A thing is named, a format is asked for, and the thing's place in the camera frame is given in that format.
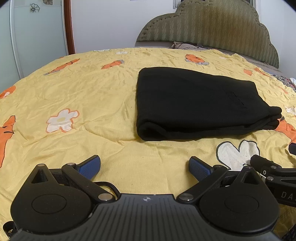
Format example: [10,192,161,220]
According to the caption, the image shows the black pants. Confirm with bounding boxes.
[136,67,282,141]

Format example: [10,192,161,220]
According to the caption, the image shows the black white patterned cloth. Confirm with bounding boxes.
[273,75,295,91]

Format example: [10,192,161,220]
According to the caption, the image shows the yellow carrot print bedsheet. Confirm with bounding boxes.
[1,48,295,240]

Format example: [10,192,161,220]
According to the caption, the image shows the patterned pillow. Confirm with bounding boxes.
[170,41,281,74]

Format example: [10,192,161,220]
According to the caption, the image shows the olive padded headboard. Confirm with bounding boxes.
[137,0,279,68]

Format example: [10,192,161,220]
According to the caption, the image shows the frosted glass wardrobe door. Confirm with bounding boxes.
[0,0,68,90]

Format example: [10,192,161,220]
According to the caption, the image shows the brown wooden door frame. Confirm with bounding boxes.
[62,0,75,55]

